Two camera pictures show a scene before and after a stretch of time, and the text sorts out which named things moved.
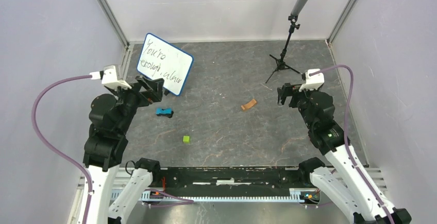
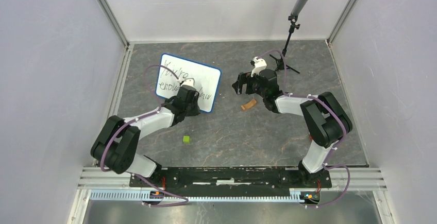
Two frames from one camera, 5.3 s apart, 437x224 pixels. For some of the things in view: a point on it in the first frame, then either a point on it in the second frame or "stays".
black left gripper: x=155 y=92 -> x=196 y=112
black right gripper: x=287 y=90 -> x=241 y=78
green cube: x=186 y=139 stays
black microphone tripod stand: x=280 y=64 stays
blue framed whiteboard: x=158 y=59 -> x=206 y=77
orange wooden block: x=249 y=104 stays
